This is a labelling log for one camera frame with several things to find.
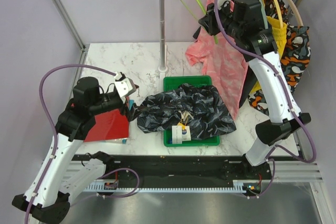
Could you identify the pink dress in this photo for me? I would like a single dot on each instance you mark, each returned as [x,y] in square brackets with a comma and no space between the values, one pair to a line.
[223,63]

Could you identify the red folder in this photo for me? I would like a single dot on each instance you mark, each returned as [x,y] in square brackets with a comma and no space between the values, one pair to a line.
[100,129]

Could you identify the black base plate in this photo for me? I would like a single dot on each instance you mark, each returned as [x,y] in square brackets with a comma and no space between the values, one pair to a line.
[185,171]

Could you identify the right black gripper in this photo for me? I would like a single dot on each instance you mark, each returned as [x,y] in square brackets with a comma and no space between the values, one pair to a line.
[207,23]

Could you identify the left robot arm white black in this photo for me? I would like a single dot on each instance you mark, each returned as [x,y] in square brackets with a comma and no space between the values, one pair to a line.
[49,198]

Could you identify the camouflage patterned shorts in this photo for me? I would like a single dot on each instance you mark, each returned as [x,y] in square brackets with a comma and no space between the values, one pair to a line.
[297,52]

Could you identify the white cable duct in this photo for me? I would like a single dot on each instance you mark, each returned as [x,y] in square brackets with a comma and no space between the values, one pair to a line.
[103,187]

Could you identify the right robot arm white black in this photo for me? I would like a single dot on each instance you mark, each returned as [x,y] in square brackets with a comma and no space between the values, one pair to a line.
[243,27]

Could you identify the aluminium frame post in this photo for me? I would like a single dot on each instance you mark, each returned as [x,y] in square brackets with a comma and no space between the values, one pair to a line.
[69,24]

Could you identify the green plastic tray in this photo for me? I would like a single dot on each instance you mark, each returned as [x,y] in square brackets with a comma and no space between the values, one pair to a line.
[171,83]

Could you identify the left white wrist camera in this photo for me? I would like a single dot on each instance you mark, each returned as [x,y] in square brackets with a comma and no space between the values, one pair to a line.
[124,85]

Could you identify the yellow shorts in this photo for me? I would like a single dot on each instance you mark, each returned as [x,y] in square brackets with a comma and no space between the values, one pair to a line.
[279,34]

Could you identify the white blue price tag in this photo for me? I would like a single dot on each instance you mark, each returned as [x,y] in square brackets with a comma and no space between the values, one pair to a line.
[180,134]

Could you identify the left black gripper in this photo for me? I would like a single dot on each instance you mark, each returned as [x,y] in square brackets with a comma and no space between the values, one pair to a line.
[126,109]

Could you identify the dark patterned shorts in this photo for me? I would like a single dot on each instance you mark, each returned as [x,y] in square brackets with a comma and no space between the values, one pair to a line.
[200,108]

